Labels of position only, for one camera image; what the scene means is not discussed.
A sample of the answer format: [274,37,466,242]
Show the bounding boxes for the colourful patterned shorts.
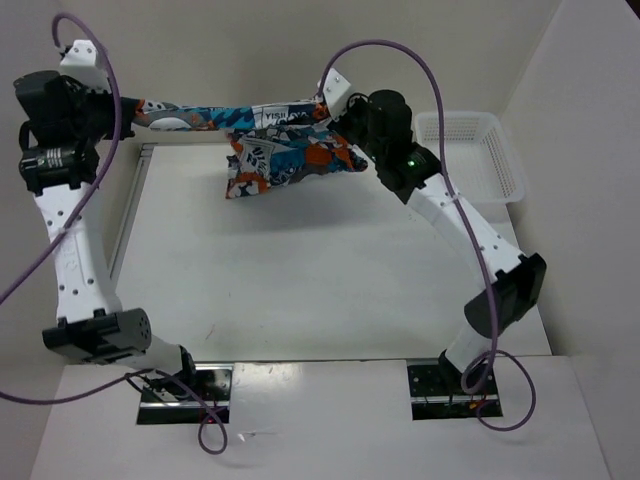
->
[133,98,368,199]

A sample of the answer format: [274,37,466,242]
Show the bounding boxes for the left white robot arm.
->
[14,70,200,400]

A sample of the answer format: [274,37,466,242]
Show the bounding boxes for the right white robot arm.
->
[326,90,547,393]

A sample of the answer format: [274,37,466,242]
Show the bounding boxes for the white plastic basket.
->
[414,111,525,205]

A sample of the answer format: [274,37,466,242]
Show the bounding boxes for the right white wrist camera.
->
[318,68,355,120]

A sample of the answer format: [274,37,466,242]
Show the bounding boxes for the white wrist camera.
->
[59,40,111,93]
[318,68,355,120]

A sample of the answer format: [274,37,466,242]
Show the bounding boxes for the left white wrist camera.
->
[59,40,111,93]

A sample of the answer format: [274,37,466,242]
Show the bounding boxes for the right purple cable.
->
[314,41,536,432]

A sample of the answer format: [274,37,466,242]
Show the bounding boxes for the purple cable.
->
[314,41,536,432]
[0,13,229,455]

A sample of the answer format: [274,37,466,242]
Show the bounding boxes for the aluminium table edge rail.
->
[109,143,156,284]

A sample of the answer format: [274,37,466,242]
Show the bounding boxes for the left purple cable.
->
[0,13,229,455]

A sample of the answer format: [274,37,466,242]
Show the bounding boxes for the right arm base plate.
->
[407,358,503,421]

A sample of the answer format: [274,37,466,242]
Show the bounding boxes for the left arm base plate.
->
[136,363,233,425]

